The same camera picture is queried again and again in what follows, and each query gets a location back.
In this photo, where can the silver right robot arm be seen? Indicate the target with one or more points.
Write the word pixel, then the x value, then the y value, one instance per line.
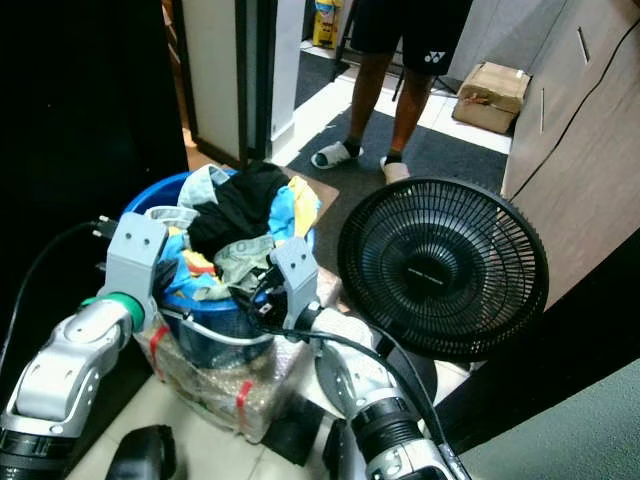
pixel 380 410

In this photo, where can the grey printed garment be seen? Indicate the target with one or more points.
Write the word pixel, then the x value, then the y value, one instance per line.
pixel 245 262

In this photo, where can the blue plastic bucket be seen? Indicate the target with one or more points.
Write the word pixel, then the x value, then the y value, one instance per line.
pixel 210 335

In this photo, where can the black garment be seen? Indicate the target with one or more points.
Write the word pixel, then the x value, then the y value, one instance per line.
pixel 238 205

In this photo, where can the yellow and blue garment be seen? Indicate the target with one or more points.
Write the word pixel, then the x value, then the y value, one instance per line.
pixel 300 205

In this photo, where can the bubble-wrapped package red tape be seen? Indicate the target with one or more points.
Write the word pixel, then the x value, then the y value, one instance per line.
pixel 220 385

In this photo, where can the pale blue garment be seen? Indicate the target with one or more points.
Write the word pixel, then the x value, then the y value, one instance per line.
pixel 203 185

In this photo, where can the black block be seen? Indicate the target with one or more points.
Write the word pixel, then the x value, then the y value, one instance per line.
pixel 295 430

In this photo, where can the white slipper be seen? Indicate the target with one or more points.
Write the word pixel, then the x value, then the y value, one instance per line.
pixel 396 170
pixel 335 155

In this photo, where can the grey right robot leg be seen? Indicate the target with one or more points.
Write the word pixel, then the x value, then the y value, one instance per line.
pixel 342 455

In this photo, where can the black electric fan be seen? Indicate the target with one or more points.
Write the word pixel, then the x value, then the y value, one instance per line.
pixel 445 265

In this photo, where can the black left robot leg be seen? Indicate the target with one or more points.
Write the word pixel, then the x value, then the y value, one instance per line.
pixel 142 455

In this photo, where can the dark grey floor mat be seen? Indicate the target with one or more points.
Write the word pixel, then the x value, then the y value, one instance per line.
pixel 450 160

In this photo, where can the person in black shorts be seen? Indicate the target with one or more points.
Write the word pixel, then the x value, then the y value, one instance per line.
pixel 410 60

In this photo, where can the yellow bag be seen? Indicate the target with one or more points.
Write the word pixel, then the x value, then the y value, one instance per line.
pixel 328 22

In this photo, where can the brown cardboard box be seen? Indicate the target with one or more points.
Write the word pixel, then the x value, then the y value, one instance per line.
pixel 490 96

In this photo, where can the wooden cabinet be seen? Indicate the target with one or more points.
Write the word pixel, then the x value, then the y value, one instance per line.
pixel 575 140

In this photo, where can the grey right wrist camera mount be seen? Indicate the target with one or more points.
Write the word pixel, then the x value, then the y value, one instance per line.
pixel 297 275

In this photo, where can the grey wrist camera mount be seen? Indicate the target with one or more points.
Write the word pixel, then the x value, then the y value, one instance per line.
pixel 138 255
pixel 297 275

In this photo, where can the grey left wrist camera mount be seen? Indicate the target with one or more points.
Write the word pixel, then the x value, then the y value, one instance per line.
pixel 138 255

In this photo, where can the beige door with dark frame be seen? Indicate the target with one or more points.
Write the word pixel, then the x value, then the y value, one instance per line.
pixel 220 70

